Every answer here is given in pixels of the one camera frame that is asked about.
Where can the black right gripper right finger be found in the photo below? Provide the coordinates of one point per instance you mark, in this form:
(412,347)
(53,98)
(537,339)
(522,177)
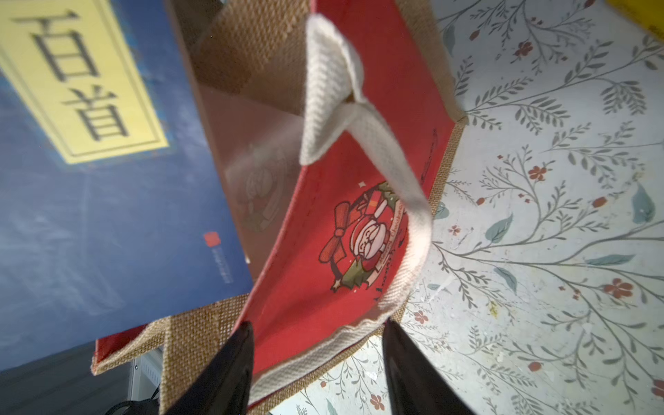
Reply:
(414,384)

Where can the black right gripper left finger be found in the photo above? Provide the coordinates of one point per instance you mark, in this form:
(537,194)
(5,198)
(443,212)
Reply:
(224,386)

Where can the blue book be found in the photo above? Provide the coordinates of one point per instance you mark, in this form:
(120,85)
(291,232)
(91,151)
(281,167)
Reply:
(113,213)

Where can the jute canvas Christmas bag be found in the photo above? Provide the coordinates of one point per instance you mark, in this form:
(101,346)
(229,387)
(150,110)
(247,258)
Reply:
(335,126)

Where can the floral table cloth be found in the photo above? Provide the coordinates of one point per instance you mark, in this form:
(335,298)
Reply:
(543,290)

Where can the yellow cartoon book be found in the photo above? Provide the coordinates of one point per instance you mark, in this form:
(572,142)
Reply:
(647,14)

